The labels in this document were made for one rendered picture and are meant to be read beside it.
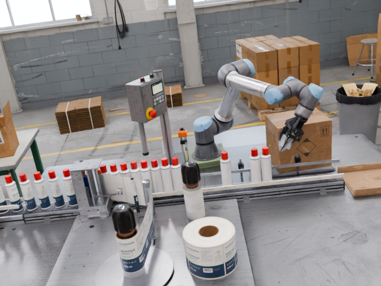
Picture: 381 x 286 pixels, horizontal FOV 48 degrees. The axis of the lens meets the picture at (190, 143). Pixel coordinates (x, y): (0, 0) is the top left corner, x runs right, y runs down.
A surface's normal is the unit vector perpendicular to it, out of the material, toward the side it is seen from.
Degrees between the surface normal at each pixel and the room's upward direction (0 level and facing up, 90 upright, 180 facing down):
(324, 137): 90
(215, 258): 90
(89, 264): 0
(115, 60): 90
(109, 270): 0
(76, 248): 0
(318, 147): 90
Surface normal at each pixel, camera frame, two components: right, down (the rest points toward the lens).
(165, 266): -0.11, -0.92
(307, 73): 0.11, 0.37
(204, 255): -0.25, 0.40
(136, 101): -0.56, 0.37
